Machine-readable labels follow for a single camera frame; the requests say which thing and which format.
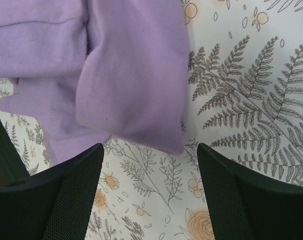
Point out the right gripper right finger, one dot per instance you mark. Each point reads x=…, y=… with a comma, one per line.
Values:
x=246, y=205

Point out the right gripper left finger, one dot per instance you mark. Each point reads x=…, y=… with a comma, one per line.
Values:
x=54, y=204

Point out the purple t shirt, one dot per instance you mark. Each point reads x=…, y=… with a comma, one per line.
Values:
x=88, y=70

